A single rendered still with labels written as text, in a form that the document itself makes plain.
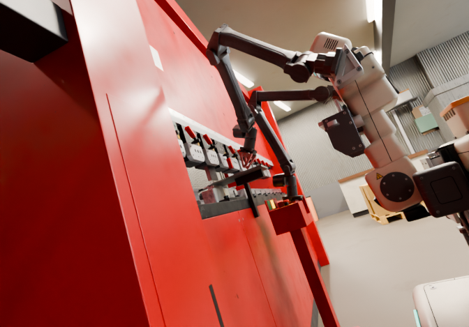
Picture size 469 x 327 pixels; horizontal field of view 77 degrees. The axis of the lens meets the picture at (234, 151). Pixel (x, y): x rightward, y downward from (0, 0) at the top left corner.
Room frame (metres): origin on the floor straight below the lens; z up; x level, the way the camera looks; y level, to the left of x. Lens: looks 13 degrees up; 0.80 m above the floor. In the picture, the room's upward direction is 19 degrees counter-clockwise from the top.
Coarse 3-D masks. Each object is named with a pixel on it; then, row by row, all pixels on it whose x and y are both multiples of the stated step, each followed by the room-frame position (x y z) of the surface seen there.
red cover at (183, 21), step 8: (160, 0) 1.50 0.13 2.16; (168, 0) 1.56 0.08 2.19; (168, 8) 1.59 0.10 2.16; (176, 8) 1.67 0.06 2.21; (176, 16) 1.68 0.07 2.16; (184, 16) 1.81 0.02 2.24; (184, 24) 1.78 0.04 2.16; (192, 24) 1.94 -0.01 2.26; (184, 32) 1.86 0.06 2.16; (192, 32) 1.89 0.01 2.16; (192, 40) 1.98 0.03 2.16; (200, 40) 2.03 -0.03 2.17; (200, 48) 2.11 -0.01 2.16; (240, 88) 3.12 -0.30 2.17; (248, 96) 3.55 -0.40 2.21
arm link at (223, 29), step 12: (216, 36) 1.02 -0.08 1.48; (228, 36) 1.02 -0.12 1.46; (240, 36) 1.02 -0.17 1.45; (216, 48) 1.07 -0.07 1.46; (240, 48) 1.04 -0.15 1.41; (252, 48) 1.02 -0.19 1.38; (264, 48) 1.00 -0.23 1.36; (276, 48) 1.01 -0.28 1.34; (264, 60) 1.04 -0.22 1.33; (276, 60) 1.02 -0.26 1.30; (288, 60) 0.99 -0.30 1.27; (288, 72) 1.01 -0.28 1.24; (300, 72) 0.99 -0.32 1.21
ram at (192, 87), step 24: (144, 0) 1.25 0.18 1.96; (144, 24) 1.16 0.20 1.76; (168, 24) 1.48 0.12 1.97; (168, 48) 1.36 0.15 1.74; (192, 48) 1.80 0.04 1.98; (168, 72) 1.27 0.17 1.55; (192, 72) 1.63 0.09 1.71; (216, 72) 2.30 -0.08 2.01; (168, 96) 1.18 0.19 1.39; (192, 96) 1.49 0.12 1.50; (216, 96) 2.01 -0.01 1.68; (216, 120) 1.80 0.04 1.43; (240, 144) 2.23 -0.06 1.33; (264, 144) 3.49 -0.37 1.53
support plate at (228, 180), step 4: (252, 168) 1.38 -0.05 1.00; (256, 168) 1.38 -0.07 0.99; (260, 168) 1.42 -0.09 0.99; (264, 168) 1.47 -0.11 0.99; (268, 168) 1.54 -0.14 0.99; (240, 172) 1.39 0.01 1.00; (244, 172) 1.39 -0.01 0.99; (248, 172) 1.43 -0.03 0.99; (232, 176) 1.40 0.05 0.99; (236, 176) 1.42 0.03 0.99; (220, 180) 1.42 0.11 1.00; (224, 180) 1.42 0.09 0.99; (228, 180) 1.45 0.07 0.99; (232, 180) 1.51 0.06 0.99; (212, 184) 1.43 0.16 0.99; (216, 184) 1.46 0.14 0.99; (220, 184) 1.50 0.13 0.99; (224, 184) 1.56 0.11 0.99
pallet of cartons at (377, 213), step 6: (360, 186) 5.47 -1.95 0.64; (366, 186) 4.83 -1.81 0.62; (366, 192) 5.04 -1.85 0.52; (372, 192) 4.82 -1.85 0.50; (366, 198) 5.32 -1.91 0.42; (372, 198) 4.83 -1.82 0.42; (366, 204) 5.69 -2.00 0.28; (372, 204) 5.10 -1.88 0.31; (372, 210) 5.32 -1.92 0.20; (378, 210) 4.83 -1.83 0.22; (384, 210) 4.81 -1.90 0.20; (372, 216) 5.73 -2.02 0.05; (378, 216) 4.92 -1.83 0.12; (384, 216) 4.79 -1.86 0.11; (390, 216) 4.77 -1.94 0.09; (396, 216) 5.12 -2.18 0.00; (402, 216) 4.74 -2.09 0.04; (384, 222) 4.80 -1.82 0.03
